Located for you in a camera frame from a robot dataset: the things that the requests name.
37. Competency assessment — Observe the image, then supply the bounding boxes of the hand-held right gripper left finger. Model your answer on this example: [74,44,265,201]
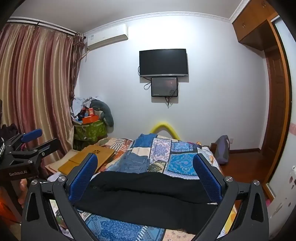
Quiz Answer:
[20,153,99,241]

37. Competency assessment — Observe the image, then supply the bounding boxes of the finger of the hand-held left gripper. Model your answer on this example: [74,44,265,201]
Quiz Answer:
[34,138,60,161]
[20,128,43,143]

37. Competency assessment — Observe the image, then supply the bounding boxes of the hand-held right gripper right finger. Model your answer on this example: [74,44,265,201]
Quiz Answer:
[193,153,270,241]

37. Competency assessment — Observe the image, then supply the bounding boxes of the black pants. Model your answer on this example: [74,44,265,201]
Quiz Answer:
[74,171,223,235]

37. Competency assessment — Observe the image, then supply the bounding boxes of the flat cardboard boxes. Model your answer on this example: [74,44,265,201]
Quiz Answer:
[58,145,116,176]

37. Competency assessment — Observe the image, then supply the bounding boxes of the flat cardboard sheet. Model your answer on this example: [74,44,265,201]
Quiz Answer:
[45,149,80,174]

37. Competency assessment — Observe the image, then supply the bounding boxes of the patchwork quilt bed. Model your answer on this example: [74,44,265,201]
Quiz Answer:
[50,133,237,241]

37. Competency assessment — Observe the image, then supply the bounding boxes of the green patterned storage box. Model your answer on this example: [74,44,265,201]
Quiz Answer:
[73,118,108,151]

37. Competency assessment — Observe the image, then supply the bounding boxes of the striped pink curtain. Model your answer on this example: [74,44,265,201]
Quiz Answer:
[0,20,85,168]

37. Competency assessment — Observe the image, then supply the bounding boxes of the orange box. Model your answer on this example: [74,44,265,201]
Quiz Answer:
[82,115,99,125]

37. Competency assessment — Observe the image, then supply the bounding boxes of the folded blue jeans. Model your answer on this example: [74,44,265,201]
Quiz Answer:
[118,152,151,173]

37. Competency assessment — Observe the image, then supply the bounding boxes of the pile of clothes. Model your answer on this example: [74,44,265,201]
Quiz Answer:
[70,95,100,119]

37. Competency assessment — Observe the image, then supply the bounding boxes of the yellow foam tube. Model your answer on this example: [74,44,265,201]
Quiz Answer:
[149,120,181,141]

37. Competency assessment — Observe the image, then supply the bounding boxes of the grey plush toy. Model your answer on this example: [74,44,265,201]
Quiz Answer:
[89,99,114,127]

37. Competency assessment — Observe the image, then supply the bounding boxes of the white wardrobe door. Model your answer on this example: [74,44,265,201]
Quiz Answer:
[266,19,296,233]

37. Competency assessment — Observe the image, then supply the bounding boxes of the brown wooden door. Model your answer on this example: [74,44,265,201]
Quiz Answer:
[263,45,292,184]

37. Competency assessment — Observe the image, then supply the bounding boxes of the white air conditioner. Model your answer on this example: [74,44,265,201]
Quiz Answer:
[86,24,129,50]

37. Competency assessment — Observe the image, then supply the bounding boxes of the wooden overhead cabinet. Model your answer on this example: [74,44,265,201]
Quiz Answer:
[232,0,281,51]

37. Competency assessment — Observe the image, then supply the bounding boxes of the small black wall monitor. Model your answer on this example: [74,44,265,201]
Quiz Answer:
[151,77,179,97]

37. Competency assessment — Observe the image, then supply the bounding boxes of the black wall television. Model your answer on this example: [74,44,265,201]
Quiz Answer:
[139,48,189,77]

